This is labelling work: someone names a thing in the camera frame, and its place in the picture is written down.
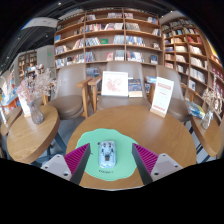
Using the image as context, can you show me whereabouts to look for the glass vase with pink flowers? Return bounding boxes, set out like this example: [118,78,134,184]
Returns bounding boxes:
[15,68,58,125]

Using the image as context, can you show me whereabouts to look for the ribboned vase with dried flowers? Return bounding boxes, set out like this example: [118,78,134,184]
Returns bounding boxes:
[200,71,224,131]

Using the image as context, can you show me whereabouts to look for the taupe armchair with wooden arms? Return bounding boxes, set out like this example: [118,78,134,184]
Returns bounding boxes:
[88,60,154,113]
[153,64,193,124]
[46,63,93,120]

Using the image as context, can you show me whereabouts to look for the stack of light blue books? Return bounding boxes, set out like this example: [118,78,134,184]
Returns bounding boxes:
[145,75,158,85]

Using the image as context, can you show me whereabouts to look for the small white table card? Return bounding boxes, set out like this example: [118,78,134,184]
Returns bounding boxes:
[18,93,33,118]

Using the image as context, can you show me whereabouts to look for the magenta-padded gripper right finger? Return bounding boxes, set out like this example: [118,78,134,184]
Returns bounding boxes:
[131,143,184,186]

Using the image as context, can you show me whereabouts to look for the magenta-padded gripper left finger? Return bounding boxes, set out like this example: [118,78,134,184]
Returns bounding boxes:
[41,143,92,186]

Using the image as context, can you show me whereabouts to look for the small distant wooden bookshelf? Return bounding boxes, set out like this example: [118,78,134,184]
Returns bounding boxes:
[16,49,38,78]

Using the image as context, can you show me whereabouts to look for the stack of colourful books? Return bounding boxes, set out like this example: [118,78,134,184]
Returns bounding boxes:
[185,100,206,120]

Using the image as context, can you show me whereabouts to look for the round wooden side table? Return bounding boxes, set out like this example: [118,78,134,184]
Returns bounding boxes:
[0,106,23,136]
[190,114,224,159]
[6,104,68,165]

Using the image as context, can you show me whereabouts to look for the white framed picture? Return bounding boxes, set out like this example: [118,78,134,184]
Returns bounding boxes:
[100,70,130,98]

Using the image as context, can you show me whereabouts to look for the dark-covered book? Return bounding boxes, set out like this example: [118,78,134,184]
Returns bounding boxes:
[128,78,144,98]

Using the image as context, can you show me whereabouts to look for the white sign in wooden base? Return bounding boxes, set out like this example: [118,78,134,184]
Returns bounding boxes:
[149,76,175,119]

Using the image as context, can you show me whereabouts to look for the green blob-shaped mouse pad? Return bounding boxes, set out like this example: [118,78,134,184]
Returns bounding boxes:
[75,128,139,182]

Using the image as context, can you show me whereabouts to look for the curved wooden bookshelf with books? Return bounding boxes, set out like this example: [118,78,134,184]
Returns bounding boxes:
[159,16,224,124]

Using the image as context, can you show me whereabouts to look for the wide wooden bookshelf with books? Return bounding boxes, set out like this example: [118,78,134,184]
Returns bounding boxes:
[53,8,165,79]

